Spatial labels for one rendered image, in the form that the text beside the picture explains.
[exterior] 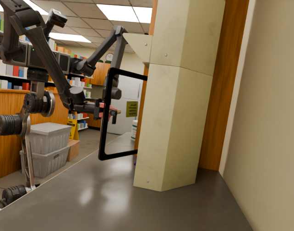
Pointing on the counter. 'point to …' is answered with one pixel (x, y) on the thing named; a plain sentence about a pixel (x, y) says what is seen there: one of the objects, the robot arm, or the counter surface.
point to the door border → (106, 109)
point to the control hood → (140, 46)
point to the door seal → (108, 112)
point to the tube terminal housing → (177, 92)
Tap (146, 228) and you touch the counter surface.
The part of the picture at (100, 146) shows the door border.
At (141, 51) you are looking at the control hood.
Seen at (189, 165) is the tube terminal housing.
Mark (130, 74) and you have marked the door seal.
